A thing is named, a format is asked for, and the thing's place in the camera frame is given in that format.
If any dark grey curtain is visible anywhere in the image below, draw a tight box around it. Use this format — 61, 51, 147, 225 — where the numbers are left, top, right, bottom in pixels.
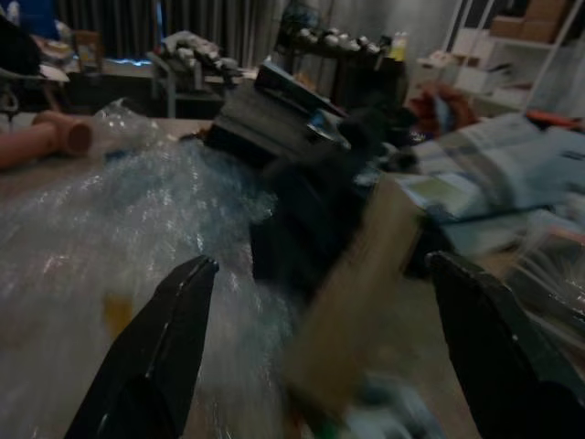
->
52, 0, 452, 63

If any black office chair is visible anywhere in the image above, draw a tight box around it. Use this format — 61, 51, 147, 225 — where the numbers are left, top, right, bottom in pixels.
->
0, 2, 69, 115

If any grey metal cart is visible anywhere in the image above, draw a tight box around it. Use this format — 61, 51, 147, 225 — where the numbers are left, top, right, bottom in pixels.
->
146, 30, 257, 118

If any dark rack with bottles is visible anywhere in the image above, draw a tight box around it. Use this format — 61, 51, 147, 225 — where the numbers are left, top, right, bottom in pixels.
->
278, 25, 410, 111

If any white shelving unit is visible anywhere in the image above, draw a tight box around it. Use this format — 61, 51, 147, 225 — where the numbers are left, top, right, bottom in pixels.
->
441, 0, 585, 109

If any stack of dark books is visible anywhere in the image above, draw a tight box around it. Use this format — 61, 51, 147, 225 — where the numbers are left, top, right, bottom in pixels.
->
204, 62, 353, 168

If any clear bubble wrap sheet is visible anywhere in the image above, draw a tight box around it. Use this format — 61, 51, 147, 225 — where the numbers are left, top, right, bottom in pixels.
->
0, 98, 312, 439

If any brown cardboard box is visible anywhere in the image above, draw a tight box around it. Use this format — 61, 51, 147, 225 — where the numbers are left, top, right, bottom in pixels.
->
279, 172, 426, 415

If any red brown cloth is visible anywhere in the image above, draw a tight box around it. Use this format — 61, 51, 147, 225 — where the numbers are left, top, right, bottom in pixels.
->
408, 83, 479, 136

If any pale blue printed carton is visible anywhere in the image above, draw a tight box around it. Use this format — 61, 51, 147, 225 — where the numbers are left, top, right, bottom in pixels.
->
395, 112, 585, 255

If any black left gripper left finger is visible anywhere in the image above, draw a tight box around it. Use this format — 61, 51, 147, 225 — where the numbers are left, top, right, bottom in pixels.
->
63, 254, 219, 439

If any yellow liquid bottle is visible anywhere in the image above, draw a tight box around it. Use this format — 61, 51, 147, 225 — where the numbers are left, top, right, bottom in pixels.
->
388, 30, 410, 61

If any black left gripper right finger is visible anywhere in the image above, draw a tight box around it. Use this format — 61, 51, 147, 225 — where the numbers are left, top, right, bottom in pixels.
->
424, 251, 585, 439

